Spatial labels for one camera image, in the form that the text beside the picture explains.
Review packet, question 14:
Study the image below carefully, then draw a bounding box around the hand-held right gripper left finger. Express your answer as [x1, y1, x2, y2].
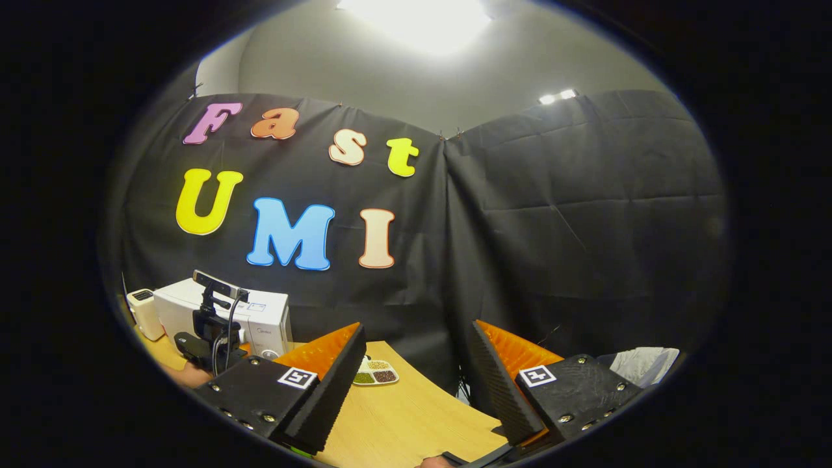
[193, 323, 368, 456]

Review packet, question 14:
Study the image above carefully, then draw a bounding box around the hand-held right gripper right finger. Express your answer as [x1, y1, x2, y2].
[469, 320, 644, 448]

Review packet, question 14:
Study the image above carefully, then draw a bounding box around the white microwave oven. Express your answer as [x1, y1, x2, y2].
[153, 278, 294, 360]

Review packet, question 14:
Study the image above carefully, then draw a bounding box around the white divided dish with beans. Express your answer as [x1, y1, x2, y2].
[353, 359, 400, 386]

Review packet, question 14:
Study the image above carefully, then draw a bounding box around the white toaster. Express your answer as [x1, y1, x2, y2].
[127, 289, 165, 341]

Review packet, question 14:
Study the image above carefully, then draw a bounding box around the light grey cloth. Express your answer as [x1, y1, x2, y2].
[598, 346, 681, 387]

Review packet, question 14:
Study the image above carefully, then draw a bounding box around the black backdrop cloth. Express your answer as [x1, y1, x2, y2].
[97, 88, 729, 397]

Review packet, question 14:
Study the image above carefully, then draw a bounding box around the large ceiling light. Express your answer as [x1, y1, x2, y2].
[335, 0, 493, 56]

